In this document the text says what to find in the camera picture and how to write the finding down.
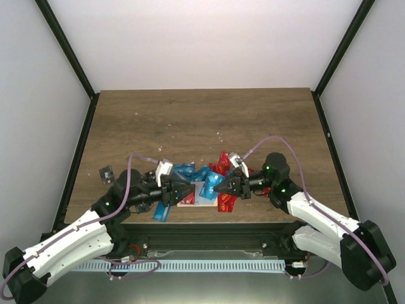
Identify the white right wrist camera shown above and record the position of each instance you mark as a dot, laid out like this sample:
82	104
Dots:
239	163

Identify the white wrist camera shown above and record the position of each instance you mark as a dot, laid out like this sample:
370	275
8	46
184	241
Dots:
239	163
164	168

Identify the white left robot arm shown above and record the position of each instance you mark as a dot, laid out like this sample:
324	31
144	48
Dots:
97	233

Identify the black frame post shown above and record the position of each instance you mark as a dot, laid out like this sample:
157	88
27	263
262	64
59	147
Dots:
55	27
349	35

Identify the lone black VIP card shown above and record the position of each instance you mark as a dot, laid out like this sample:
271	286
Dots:
107	175

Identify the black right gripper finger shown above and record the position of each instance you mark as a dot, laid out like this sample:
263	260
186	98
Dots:
231	182
228	191

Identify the black frame post right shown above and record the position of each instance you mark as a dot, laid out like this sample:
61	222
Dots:
349	35

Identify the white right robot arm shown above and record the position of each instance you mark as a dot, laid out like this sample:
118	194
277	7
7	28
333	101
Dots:
359	249

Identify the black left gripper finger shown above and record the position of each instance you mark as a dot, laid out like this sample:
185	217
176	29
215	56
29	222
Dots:
179	183
181	194

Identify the blue vip card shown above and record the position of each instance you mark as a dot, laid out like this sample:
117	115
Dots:
184	171
201	174
208	189

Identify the black frame post left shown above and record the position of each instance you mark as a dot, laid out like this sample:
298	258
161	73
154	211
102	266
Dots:
55	27

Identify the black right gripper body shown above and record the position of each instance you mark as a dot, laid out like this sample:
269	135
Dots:
267	184

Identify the red VIP card top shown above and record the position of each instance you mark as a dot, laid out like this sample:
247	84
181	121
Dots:
224	160

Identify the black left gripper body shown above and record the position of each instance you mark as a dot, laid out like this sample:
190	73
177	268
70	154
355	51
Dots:
166	199

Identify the red card by holder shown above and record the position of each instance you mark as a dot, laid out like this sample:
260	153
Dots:
226	203

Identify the light blue slotted cable duct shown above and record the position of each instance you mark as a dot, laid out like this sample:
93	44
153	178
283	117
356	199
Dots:
254	266

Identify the blue striped card front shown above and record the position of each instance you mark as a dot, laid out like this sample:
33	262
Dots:
161	212

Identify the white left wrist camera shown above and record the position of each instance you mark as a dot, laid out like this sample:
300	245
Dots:
164	168

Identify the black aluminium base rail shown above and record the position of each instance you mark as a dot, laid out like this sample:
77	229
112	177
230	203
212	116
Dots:
268	239

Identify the red vip card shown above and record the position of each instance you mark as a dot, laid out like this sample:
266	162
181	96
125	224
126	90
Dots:
224	160
189	200

